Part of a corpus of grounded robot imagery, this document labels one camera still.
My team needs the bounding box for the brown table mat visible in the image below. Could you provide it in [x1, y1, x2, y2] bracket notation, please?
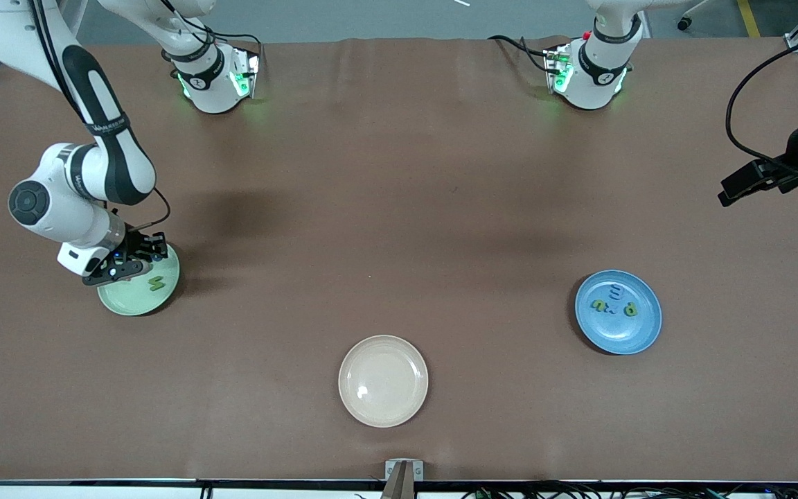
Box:
[0, 35, 798, 482]

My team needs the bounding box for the blue plate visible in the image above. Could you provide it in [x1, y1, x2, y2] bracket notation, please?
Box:
[574, 270, 663, 356]

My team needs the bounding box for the tangled black cable bundle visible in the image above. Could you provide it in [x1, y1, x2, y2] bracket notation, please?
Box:
[458, 485, 798, 499]

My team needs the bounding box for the black chair caster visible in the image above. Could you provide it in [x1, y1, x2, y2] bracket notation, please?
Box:
[676, 0, 718, 32]

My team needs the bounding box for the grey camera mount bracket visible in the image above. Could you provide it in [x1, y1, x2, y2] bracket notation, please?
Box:
[380, 459, 425, 499]

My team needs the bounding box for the silver base connector box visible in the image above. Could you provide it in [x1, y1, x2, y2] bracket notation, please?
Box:
[543, 45, 574, 94]
[229, 47, 261, 99]

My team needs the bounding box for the light green plate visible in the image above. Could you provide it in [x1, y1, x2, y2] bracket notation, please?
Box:
[98, 243, 181, 317]

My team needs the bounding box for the beige plate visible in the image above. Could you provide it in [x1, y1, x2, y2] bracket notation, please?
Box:
[338, 335, 429, 428]

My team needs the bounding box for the black base cable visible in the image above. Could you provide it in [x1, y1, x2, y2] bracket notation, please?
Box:
[488, 35, 553, 73]
[160, 0, 263, 70]

